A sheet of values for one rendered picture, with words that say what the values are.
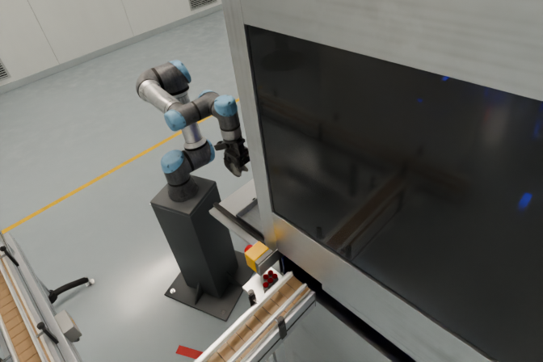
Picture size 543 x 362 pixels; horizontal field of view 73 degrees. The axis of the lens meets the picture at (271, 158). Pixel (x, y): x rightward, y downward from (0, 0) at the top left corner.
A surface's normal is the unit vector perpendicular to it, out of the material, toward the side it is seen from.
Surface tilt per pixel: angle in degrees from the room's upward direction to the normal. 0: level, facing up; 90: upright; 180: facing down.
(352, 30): 90
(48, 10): 90
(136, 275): 0
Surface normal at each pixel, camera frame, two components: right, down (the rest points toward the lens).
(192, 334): -0.11, -0.77
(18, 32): 0.70, 0.39
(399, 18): -0.70, 0.50
